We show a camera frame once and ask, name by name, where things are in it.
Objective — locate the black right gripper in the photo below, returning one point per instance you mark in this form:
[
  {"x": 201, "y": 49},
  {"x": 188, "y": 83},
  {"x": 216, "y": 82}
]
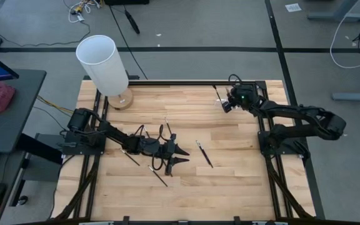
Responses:
[{"x": 245, "y": 97}]

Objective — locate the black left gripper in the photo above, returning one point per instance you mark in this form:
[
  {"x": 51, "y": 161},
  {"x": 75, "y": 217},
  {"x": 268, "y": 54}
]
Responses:
[{"x": 150, "y": 146}]

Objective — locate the black round-head makeup brush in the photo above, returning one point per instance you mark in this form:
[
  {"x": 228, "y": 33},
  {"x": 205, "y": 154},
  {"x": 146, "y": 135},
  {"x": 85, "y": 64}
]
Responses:
[{"x": 217, "y": 93}]

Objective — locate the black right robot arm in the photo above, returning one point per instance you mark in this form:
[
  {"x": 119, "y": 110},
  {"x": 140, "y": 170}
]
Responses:
[{"x": 308, "y": 115}]

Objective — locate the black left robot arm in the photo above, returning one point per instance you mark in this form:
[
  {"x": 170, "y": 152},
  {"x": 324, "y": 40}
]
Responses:
[{"x": 114, "y": 134}]

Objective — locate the clear acrylic brush holder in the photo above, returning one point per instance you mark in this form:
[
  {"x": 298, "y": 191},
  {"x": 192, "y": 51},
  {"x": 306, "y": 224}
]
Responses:
[{"x": 219, "y": 104}]

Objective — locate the white paper sheet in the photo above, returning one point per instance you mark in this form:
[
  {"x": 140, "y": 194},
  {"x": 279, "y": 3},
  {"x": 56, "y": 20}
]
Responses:
[{"x": 293, "y": 7}]

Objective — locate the white shade wooden base lamp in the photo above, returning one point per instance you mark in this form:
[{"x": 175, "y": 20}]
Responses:
[{"x": 102, "y": 62}]

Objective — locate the grey desk foot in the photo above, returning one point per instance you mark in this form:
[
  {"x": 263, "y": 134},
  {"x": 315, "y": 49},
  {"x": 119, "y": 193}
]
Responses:
[
  {"x": 355, "y": 97},
  {"x": 339, "y": 16}
]

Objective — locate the black desk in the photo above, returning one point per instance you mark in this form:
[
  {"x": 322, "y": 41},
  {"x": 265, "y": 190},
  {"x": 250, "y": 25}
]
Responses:
[{"x": 11, "y": 134}]

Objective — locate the black aluminium table frame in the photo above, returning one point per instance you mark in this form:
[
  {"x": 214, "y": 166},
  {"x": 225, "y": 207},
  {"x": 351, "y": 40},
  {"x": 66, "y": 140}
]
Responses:
[{"x": 198, "y": 82}]

